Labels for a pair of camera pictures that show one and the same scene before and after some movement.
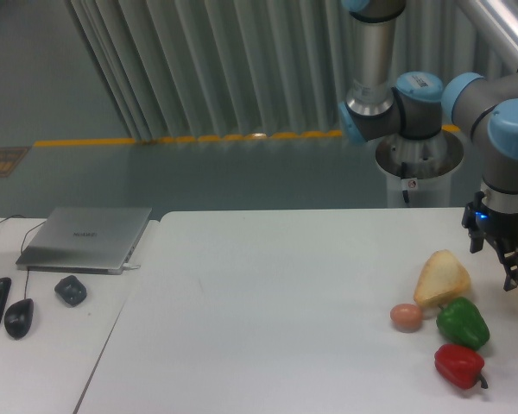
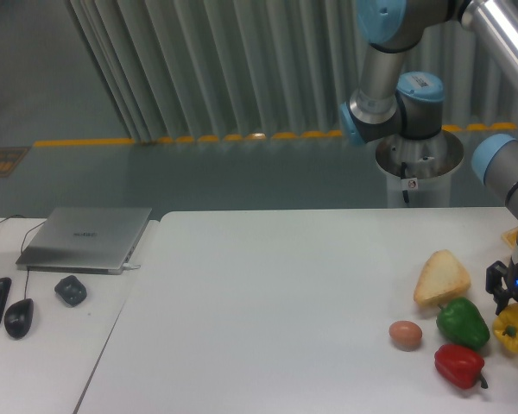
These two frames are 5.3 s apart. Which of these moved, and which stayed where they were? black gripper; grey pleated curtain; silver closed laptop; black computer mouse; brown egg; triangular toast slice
Moved: brown egg; black gripper
Stayed: black computer mouse; grey pleated curtain; silver closed laptop; triangular toast slice
